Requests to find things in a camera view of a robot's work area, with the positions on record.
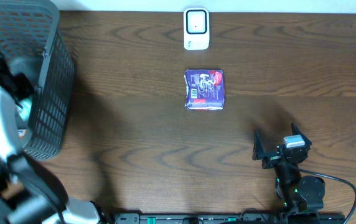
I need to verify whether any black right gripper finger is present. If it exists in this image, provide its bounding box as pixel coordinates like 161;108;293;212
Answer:
252;130;264;159
291;123;311;146

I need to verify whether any mint green tissue pack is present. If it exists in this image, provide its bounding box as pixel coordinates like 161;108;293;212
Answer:
17;96;32;121

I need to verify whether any purple Carefree liner pack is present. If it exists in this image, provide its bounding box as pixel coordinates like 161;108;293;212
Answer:
184;70;225;110

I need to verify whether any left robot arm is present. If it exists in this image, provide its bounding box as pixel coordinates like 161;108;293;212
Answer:
0;53;113;223

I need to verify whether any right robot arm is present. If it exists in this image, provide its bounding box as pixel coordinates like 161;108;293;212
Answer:
252;123;325;223

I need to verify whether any grey plastic mesh basket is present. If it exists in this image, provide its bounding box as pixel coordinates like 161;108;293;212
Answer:
0;0;75;160

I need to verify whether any orange tissue pack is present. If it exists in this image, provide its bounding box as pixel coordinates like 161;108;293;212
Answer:
18;129;27;139

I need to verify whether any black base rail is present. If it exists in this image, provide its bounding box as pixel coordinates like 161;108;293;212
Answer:
113;210;345;224

